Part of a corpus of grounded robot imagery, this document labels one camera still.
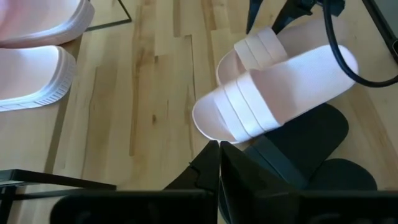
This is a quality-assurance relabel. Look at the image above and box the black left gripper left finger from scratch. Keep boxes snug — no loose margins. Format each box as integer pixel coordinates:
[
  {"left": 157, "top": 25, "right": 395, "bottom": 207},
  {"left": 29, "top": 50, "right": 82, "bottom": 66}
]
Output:
[{"left": 49, "top": 140, "right": 220, "bottom": 224}]

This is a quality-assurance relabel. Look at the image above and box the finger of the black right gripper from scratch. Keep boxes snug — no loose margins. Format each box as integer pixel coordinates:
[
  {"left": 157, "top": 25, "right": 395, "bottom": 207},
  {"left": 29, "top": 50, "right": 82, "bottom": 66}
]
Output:
[
  {"left": 246, "top": 0, "right": 264, "bottom": 34},
  {"left": 271, "top": 0, "right": 315, "bottom": 35}
]

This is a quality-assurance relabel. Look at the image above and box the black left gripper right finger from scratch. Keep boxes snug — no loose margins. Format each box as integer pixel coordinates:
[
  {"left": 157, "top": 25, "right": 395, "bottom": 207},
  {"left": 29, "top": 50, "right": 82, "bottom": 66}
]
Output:
[{"left": 219, "top": 141, "right": 398, "bottom": 224}]

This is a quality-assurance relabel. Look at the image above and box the black rubber slide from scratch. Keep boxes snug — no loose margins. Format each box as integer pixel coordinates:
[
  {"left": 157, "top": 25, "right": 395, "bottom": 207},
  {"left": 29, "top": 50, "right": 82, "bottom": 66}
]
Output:
[
  {"left": 244, "top": 103, "right": 349, "bottom": 190},
  {"left": 306, "top": 157, "right": 378, "bottom": 191}
]

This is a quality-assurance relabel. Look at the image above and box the black cable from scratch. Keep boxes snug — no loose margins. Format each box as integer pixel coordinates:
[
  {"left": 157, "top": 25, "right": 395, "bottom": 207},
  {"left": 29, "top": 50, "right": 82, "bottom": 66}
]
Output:
[{"left": 322, "top": 0, "right": 398, "bottom": 88}]

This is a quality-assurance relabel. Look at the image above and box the black metal shelf frame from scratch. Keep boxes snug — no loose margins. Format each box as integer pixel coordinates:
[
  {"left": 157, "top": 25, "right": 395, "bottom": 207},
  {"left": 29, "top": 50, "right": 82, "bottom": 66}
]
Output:
[{"left": 0, "top": 0, "right": 133, "bottom": 224}]

